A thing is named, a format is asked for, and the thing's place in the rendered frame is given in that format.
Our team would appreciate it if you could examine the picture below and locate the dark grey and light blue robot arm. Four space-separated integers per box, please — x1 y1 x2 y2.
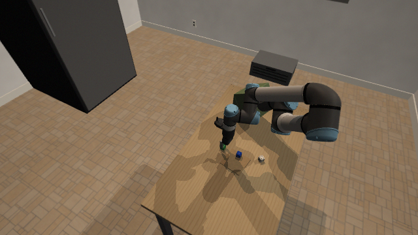
223 83 342 142

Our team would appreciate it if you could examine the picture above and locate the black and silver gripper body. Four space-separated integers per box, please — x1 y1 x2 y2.
214 117 236 146

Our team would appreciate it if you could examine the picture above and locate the white die with black pips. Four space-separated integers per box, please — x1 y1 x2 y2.
258 155 265 163

